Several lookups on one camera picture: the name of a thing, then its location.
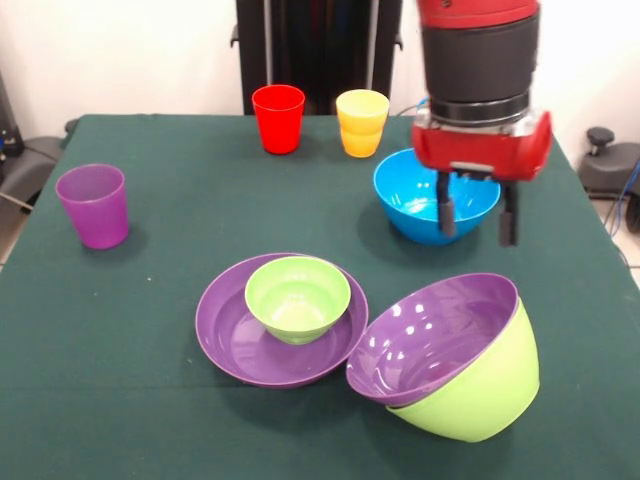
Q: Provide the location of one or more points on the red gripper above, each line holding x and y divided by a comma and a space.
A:
480, 147

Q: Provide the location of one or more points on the large blue bowl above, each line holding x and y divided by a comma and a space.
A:
410, 200

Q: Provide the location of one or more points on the large purple bowl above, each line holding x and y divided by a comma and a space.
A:
430, 340
225, 345

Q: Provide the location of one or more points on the large green bowl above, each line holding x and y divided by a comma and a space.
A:
490, 400

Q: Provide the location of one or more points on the small green bowl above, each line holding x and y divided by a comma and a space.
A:
297, 305

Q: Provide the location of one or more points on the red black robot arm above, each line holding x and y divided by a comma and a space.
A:
480, 60

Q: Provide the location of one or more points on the dark grey equipment base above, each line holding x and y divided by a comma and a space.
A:
30, 165
610, 165

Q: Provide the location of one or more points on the yellow cup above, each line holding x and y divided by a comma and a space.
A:
362, 125

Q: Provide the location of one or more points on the red cup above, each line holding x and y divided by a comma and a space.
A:
277, 125

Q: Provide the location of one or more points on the dark green tablecloth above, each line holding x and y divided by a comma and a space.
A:
125, 350

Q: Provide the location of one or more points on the purple cup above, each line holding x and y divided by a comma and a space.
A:
95, 210

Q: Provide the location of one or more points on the black equipment rack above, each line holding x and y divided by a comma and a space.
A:
7, 125

